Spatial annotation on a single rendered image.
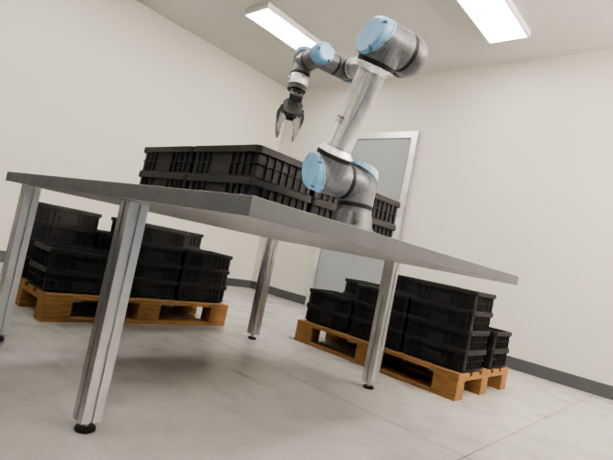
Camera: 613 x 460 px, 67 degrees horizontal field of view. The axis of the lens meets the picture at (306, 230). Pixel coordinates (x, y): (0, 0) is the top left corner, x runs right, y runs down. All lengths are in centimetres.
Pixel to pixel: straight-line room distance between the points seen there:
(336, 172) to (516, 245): 319
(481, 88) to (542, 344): 246
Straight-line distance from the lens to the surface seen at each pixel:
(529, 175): 455
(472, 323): 273
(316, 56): 173
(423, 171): 497
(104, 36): 524
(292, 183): 164
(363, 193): 148
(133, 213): 139
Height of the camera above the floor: 61
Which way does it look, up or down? 3 degrees up
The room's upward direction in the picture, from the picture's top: 12 degrees clockwise
